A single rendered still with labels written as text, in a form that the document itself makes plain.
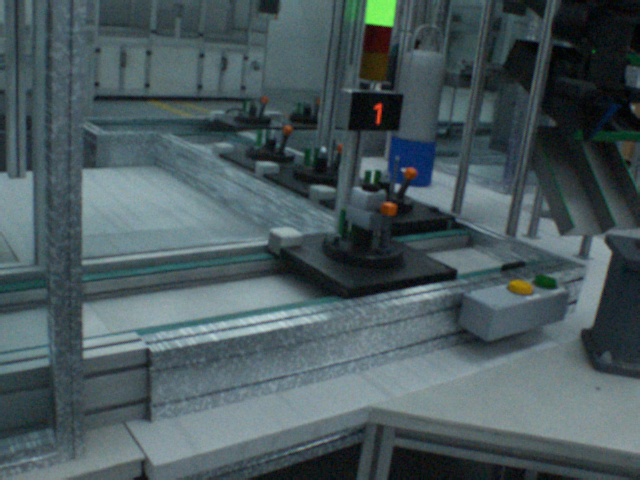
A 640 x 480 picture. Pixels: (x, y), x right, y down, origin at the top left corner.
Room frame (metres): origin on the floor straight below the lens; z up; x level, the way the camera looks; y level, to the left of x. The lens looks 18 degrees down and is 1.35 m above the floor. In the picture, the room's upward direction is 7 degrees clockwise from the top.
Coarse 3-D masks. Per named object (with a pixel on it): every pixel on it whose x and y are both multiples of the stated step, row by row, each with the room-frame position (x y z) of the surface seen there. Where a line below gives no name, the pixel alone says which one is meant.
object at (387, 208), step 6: (384, 204) 1.08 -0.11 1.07; (390, 204) 1.08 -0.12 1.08; (378, 210) 1.10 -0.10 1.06; (384, 210) 1.08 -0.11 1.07; (390, 210) 1.08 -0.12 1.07; (384, 216) 1.08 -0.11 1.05; (390, 216) 1.08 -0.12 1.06; (384, 222) 1.08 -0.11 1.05; (390, 222) 1.08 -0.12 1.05; (384, 228) 1.08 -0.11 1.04; (390, 228) 1.09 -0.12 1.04; (384, 234) 1.08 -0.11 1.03; (390, 234) 1.09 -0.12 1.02; (384, 240) 1.08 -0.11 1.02; (384, 246) 1.08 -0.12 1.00
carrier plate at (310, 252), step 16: (304, 240) 1.17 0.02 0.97; (320, 240) 1.18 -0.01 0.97; (288, 256) 1.10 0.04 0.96; (304, 256) 1.08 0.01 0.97; (320, 256) 1.09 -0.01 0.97; (416, 256) 1.15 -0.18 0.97; (304, 272) 1.06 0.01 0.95; (320, 272) 1.02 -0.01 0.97; (336, 272) 1.02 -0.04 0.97; (352, 272) 1.03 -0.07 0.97; (368, 272) 1.04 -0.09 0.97; (384, 272) 1.05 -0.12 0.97; (400, 272) 1.06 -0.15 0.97; (416, 272) 1.07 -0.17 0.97; (432, 272) 1.08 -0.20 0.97; (448, 272) 1.09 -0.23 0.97; (336, 288) 0.99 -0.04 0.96; (352, 288) 0.96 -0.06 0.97; (368, 288) 0.98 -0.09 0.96; (384, 288) 1.00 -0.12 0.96; (400, 288) 1.02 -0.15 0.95
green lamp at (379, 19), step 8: (368, 0) 1.26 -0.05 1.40; (376, 0) 1.24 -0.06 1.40; (384, 0) 1.24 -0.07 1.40; (392, 0) 1.25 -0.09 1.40; (368, 8) 1.25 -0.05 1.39; (376, 8) 1.24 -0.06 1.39; (384, 8) 1.24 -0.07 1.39; (392, 8) 1.25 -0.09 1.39; (368, 16) 1.25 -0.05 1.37; (376, 16) 1.24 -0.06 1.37; (384, 16) 1.24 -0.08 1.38; (392, 16) 1.25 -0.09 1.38; (376, 24) 1.27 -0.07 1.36; (384, 24) 1.24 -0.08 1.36; (392, 24) 1.26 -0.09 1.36
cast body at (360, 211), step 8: (368, 184) 1.13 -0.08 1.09; (376, 184) 1.13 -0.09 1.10; (352, 192) 1.13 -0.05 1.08; (360, 192) 1.12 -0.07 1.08; (368, 192) 1.11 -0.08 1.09; (376, 192) 1.12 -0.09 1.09; (352, 200) 1.13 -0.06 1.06; (360, 200) 1.11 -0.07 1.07; (368, 200) 1.10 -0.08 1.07; (376, 200) 1.11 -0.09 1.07; (384, 200) 1.12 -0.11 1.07; (352, 208) 1.13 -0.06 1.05; (360, 208) 1.11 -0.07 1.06; (368, 208) 1.10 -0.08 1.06; (352, 216) 1.12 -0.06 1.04; (360, 216) 1.11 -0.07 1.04; (368, 216) 1.09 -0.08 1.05; (376, 216) 1.10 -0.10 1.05; (360, 224) 1.11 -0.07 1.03; (368, 224) 1.09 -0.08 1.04; (376, 224) 1.10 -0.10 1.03
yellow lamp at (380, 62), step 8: (368, 56) 1.24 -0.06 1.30; (376, 56) 1.24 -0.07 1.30; (384, 56) 1.25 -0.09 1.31; (360, 64) 1.26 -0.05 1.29; (368, 64) 1.24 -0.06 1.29; (376, 64) 1.24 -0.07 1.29; (384, 64) 1.25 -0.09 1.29; (360, 72) 1.26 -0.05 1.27; (368, 72) 1.24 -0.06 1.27; (376, 72) 1.24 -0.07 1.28; (384, 72) 1.25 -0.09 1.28; (376, 80) 1.24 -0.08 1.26; (384, 80) 1.25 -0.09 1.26
